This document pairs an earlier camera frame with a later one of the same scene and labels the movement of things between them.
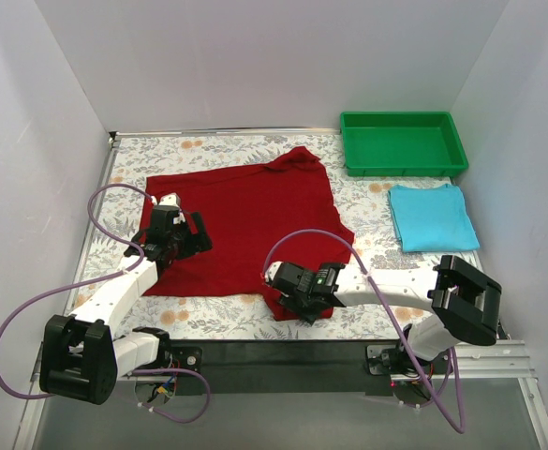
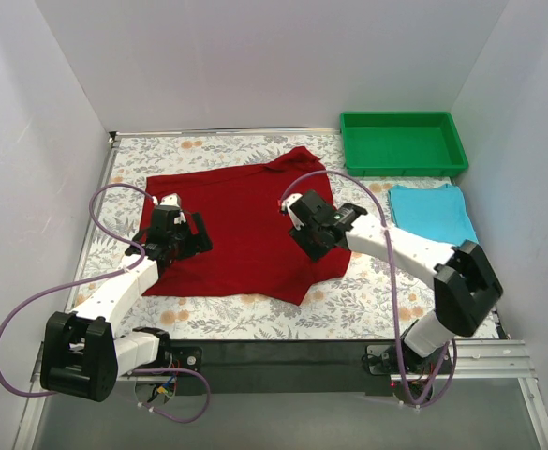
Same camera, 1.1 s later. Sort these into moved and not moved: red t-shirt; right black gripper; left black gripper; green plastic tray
Moved: right black gripper
Not moved: green plastic tray; left black gripper; red t-shirt
